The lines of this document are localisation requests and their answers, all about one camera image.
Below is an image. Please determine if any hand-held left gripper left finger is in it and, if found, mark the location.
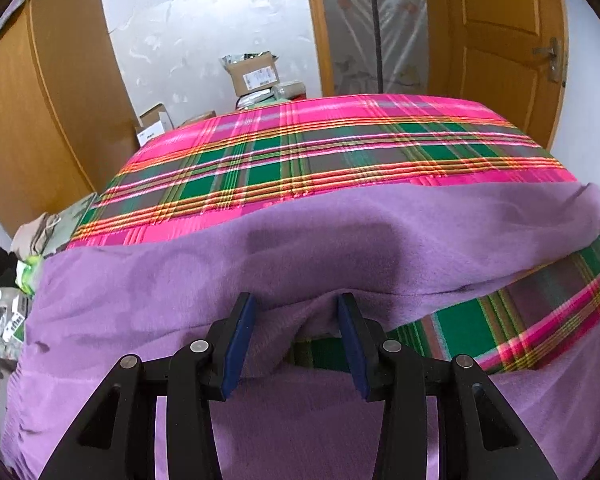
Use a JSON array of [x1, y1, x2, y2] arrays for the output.
[[39, 291, 257, 480]]

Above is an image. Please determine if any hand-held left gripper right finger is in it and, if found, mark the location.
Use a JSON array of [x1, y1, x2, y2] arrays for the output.
[[336, 291, 548, 480]]

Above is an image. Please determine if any purple sweater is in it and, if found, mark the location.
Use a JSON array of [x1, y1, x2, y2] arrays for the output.
[[0, 181, 600, 480]]

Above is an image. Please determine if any pink green plaid bed sheet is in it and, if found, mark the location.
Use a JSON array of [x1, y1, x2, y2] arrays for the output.
[[67, 94, 600, 376]]

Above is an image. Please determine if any green white tissue pack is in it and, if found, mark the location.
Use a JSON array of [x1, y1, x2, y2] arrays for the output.
[[17, 255, 46, 296]]

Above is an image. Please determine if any beige cloth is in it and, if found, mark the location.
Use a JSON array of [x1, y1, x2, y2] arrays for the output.
[[11, 212, 63, 257]]

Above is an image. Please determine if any small cardboard box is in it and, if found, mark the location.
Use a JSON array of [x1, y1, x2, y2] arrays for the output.
[[177, 110, 217, 129]]

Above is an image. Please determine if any grey parcel bag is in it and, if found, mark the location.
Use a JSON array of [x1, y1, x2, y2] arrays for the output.
[[272, 81, 308, 102]]

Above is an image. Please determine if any open cardboard box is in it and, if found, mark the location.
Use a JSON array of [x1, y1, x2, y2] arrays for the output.
[[221, 51, 281, 98]]

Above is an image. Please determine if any wooden wardrobe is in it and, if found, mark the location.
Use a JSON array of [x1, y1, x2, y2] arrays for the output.
[[0, 0, 142, 241]]

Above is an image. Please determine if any clear plastic curtain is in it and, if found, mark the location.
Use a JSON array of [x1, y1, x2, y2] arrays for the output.
[[320, 0, 461, 98]]

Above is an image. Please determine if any wooden door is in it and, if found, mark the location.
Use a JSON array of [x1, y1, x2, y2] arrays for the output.
[[422, 0, 570, 150]]

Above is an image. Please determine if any wooden door frame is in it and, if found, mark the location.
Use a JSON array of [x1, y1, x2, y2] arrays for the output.
[[302, 0, 337, 98]]

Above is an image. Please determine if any metal door handle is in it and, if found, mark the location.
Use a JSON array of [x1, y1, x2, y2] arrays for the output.
[[532, 37, 564, 84]]

